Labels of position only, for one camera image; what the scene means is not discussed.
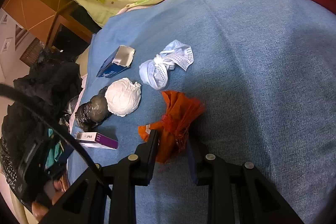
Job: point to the orange plastic bag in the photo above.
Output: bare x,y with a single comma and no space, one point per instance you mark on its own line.
178,113

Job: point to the white purple box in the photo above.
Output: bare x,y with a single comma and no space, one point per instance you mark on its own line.
99,144

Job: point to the blue blanket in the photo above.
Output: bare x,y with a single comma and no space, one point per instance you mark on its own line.
262,82

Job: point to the orange wooden column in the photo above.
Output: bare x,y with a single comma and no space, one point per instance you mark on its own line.
34,11

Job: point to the white paper ball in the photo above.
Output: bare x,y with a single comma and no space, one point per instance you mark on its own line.
122,98

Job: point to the blue carton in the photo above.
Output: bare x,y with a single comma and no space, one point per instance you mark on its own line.
107,66

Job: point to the black white patterned garment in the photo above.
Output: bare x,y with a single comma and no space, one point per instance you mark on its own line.
6,161

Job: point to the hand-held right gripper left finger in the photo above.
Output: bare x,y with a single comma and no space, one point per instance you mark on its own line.
153,150

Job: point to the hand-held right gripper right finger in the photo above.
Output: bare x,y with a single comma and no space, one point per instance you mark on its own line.
191,166

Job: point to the person's left hand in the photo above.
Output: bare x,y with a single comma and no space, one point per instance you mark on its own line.
63,184

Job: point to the wooden lattice screen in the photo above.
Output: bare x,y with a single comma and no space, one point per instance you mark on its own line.
31,53

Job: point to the balled black plastic bag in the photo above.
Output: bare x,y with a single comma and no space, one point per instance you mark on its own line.
90,113

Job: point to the white bed sheet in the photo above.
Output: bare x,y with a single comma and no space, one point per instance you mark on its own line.
84,87

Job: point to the white blue face mask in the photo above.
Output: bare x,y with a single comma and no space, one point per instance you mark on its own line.
157,74

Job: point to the teal cloth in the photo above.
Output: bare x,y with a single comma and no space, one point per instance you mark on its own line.
52,155

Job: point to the black garment pile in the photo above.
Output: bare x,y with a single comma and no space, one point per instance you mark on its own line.
44,82

